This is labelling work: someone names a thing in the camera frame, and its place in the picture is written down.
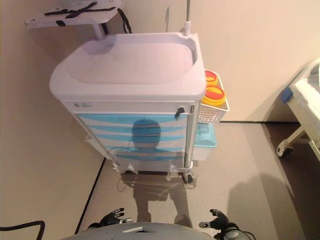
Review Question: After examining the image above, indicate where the blue bed corner bumper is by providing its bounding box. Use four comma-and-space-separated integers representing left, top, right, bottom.
280, 85, 294, 105

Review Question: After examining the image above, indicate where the small white side bin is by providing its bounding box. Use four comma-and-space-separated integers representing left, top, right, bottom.
84, 133, 97, 151

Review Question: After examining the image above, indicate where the white hospital bed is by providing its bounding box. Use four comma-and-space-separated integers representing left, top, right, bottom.
276, 57, 320, 159

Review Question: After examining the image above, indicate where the black strap harness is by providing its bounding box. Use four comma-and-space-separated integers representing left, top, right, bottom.
44, 1, 116, 20

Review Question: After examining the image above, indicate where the yellow sharps container red lid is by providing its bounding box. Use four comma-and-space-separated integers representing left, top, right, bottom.
204, 70, 221, 86
201, 84, 227, 109

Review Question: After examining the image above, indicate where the thick black tether cable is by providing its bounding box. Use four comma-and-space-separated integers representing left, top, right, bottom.
0, 219, 46, 240

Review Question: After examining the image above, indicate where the bed caster wheel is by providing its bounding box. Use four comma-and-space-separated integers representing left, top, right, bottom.
276, 142, 294, 159

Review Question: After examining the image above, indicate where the white mesh basket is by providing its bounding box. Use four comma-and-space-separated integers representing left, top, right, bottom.
198, 73, 230, 125

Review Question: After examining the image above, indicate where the grey robot torso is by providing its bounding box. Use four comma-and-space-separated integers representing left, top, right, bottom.
65, 221, 220, 240

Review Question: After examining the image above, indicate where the black cart key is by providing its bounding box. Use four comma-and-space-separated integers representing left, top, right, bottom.
174, 106, 186, 121

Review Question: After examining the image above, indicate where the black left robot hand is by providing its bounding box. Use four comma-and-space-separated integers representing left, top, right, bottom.
98, 207, 135, 227

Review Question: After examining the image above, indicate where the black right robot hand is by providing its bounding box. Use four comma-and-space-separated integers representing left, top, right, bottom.
198, 208, 237, 230

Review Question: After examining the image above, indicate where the hanging black strap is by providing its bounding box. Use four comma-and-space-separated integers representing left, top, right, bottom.
117, 8, 133, 35

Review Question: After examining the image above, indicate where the metal IV pole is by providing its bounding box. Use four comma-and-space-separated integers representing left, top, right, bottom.
180, 0, 195, 36

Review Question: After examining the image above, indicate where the cart caster wheel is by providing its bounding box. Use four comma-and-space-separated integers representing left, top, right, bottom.
183, 171, 196, 184

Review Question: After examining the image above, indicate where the white blue medical cart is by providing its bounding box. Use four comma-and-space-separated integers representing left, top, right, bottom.
49, 32, 207, 176

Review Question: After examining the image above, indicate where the light blue waste bin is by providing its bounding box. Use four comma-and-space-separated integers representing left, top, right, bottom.
193, 123, 218, 149

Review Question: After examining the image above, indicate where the white waste bin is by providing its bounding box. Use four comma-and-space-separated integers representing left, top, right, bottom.
191, 144, 217, 162

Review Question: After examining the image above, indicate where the thin white floor cable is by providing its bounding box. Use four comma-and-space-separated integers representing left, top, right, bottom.
116, 172, 127, 193

